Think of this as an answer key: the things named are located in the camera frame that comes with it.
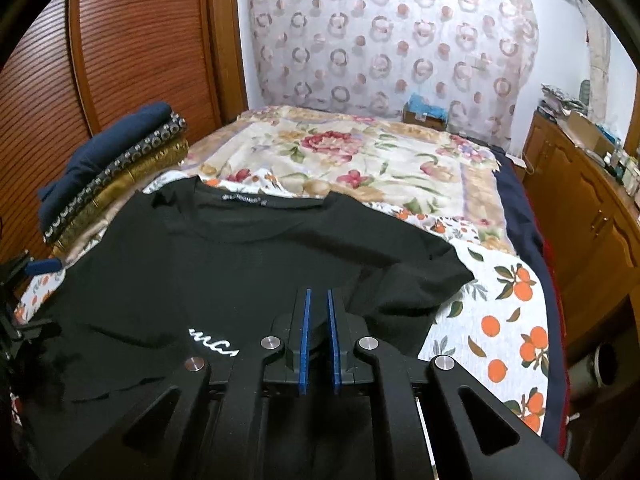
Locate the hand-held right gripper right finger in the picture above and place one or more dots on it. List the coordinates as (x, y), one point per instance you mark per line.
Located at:
(334, 345)

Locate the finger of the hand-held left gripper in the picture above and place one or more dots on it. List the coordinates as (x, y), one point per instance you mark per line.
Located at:
(45, 266)
(35, 332)

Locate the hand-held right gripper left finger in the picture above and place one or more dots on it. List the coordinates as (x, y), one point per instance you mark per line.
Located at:
(302, 345)

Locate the black t-shirt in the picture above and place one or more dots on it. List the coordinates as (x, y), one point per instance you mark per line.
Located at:
(250, 260)

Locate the gold folded garment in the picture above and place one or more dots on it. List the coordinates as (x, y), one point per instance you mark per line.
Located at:
(166, 155)

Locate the orange-print bedsheet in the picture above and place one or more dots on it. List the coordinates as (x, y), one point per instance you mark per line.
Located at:
(500, 320)

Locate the floral blanket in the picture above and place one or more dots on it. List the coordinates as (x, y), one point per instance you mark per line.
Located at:
(350, 160)

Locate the navy blanket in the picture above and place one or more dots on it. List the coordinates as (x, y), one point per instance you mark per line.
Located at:
(525, 230)

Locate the cardboard box with blue items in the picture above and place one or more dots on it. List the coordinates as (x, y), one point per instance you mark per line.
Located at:
(424, 112)

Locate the wooden wardrobe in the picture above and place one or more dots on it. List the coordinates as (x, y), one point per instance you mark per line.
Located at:
(140, 35)

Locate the grey cylindrical bin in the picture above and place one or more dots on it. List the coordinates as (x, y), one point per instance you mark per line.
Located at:
(595, 372)

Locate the wooden dresser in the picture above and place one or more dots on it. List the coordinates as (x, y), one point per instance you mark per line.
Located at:
(590, 220)

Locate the circle-patterned curtain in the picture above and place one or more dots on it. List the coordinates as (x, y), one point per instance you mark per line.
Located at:
(380, 35)

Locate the open cardboard box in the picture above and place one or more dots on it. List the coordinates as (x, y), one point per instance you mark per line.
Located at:
(587, 132)

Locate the pile of packets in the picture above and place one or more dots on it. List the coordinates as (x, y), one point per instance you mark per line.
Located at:
(565, 100)

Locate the cluster of small bottles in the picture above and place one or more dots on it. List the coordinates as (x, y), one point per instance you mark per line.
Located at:
(622, 165)

